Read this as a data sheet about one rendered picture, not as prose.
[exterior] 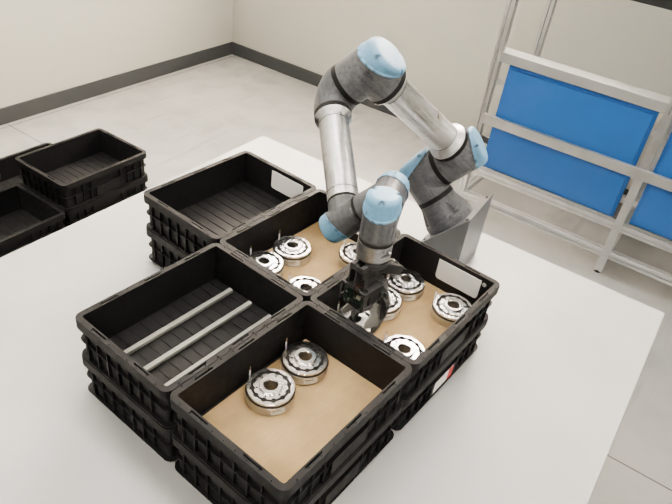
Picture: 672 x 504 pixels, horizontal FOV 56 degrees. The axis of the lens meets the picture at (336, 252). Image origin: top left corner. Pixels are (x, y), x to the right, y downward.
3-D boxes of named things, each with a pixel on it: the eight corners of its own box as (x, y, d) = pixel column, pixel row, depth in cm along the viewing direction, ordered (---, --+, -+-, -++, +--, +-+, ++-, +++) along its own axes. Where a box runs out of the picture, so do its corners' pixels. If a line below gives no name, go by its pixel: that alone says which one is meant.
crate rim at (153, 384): (216, 248, 159) (216, 240, 157) (305, 306, 145) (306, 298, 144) (72, 324, 132) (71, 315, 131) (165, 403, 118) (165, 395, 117)
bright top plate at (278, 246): (293, 232, 177) (293, 231, 177) (318, 250, 172) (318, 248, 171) (266, 245, 171) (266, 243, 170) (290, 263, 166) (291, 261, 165)
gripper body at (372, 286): (337, 299, 140) (343, 255, 133) (362, 283, 146) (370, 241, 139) (362, 317, 137) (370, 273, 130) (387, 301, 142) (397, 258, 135)
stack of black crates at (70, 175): (109, 215, 296) (99, 127, 270) (154, 241, 284) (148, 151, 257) (32, 251, 268) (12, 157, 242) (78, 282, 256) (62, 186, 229)
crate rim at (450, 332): (402, 238, 172) (403, 231, 171) (500, 290, 158) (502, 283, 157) (305, 306, 145) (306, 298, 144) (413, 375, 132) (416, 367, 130)
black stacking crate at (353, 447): (302, 336, 151) (306, 300, 144) (404, 405, 137) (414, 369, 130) (169, 436, 124) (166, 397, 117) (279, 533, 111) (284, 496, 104)
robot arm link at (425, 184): (423, 197, 200) (400, 161, 198) (459, 177, 193) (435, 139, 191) (412, 209, 190) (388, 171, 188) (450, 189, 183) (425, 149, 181)
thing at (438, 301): (447, 289, 165) (448, 287, 164) (480, 309, 159) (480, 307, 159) (424, 305, 158) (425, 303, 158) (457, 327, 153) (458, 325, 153)
